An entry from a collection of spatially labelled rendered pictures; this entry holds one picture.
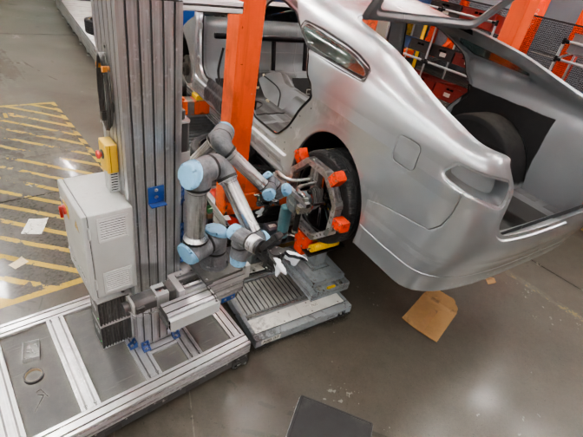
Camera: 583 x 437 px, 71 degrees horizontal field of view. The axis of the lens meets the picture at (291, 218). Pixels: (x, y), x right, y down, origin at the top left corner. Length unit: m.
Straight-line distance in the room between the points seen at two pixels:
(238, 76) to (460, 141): 1.35
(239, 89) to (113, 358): 1.74
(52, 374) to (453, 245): 2.18
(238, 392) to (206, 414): 0.22
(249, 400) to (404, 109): 1.87
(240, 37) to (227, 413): 2.16
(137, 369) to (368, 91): 2.01
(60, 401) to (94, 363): 0.24
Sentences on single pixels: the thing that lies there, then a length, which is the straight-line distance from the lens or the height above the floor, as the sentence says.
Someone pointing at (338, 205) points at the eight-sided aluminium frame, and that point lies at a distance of 2.56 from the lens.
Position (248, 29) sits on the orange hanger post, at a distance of 2.59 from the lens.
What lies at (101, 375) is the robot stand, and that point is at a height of 0.21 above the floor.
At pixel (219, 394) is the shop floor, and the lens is 2.67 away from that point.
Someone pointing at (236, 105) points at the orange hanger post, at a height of 1.37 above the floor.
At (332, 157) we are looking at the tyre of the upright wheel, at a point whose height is 1.17.
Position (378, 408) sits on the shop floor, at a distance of 2.82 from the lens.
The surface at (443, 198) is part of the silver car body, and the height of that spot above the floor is 1.37.
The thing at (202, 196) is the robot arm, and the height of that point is 1.31.
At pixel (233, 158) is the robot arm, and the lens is 2.23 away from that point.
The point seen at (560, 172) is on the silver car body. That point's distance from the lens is 3.74.
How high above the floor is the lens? 2.26
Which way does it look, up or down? 33 degrees down
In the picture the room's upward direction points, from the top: 11 degrees clockwise
